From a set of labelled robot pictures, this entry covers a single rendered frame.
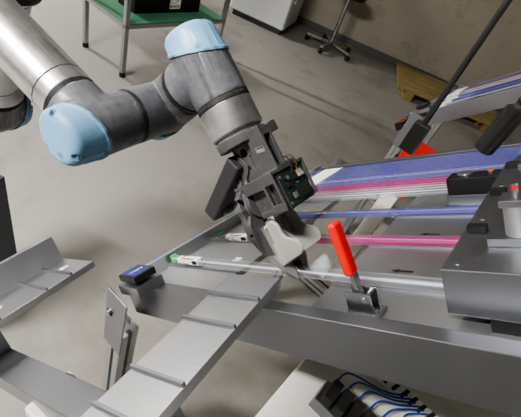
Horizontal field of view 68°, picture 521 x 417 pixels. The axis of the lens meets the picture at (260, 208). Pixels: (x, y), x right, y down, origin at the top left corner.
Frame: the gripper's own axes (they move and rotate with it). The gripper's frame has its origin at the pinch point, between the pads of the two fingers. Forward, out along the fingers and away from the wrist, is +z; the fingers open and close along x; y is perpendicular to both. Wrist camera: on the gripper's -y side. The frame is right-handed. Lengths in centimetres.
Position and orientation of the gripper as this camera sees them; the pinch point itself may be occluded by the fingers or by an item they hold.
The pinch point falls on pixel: (293, 268)
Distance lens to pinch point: 56.4
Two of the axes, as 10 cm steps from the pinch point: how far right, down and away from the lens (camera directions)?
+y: 6.5, -2.7, -7.2
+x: 6.2, -3.7, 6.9
